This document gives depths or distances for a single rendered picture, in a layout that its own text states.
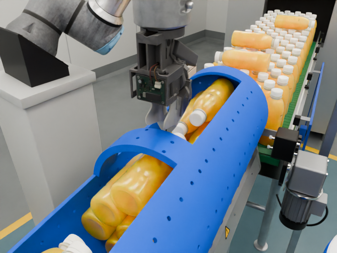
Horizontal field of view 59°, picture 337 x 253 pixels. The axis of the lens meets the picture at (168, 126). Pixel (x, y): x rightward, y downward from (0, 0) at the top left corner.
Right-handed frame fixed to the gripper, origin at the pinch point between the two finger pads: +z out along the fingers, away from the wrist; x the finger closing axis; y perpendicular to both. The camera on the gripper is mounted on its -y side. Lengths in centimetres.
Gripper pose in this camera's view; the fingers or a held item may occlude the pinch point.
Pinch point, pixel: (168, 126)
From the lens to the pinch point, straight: 59.0
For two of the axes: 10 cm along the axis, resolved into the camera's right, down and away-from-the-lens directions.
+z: 0.0, 8.5, 5.3
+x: 8.9, 2.4, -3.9
